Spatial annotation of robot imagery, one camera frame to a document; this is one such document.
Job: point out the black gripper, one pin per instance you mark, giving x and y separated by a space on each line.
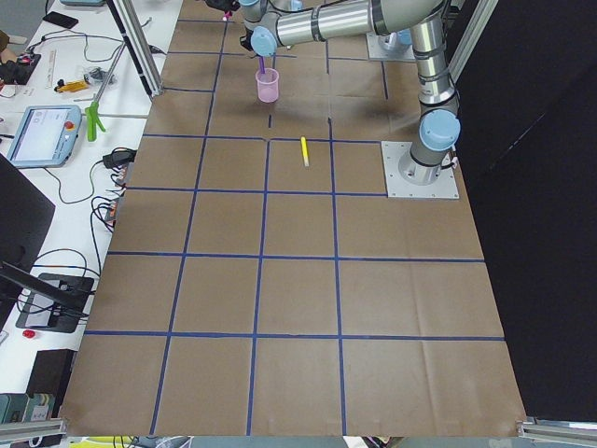
227 4

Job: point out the purple marker pen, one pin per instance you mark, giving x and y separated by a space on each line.
261 65

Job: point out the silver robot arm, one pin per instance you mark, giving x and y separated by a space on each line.
270 25
439 127

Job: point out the pink mesh cup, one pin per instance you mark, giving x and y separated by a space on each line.
267 85

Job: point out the yellow marker pen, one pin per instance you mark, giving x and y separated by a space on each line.
305 151

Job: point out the black smartphone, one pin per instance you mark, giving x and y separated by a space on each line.
61 20

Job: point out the long reacher grabber tool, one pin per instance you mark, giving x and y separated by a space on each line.
92 111

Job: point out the black power adapter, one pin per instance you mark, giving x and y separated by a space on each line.
119 157

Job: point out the blue teach pendant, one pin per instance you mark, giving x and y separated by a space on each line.
46 136

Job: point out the brown paper table cover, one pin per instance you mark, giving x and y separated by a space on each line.
244 294

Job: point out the black monitor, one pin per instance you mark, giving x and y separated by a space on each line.
49 301

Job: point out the aluminium frame post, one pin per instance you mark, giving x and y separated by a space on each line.
130 28

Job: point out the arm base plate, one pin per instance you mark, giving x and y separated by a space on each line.
407 179
395 47

